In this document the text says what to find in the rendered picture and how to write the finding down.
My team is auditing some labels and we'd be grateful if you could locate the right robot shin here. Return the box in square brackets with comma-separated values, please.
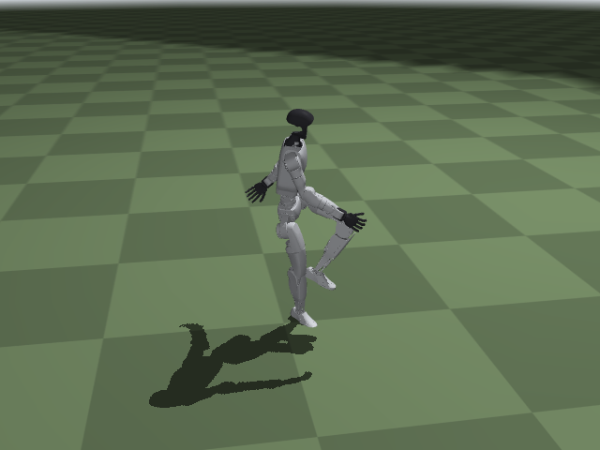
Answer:
[287, 269, 307, 315]

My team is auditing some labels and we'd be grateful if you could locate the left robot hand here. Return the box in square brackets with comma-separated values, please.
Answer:
[245, 175, 274, 203]

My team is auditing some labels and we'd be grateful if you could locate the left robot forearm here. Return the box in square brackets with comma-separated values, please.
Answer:
[263, 162, 278, 186]

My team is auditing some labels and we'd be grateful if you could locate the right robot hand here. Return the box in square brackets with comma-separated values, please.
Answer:
[334, 207, 367, 232]

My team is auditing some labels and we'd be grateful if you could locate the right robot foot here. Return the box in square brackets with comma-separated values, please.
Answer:
[291, 307, 317, 327]

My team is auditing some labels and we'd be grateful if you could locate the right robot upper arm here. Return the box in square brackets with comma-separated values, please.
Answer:
[284, 152, 315, 200]

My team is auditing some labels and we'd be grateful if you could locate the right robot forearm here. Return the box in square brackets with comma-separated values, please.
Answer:
[303, 190, 344, 219]

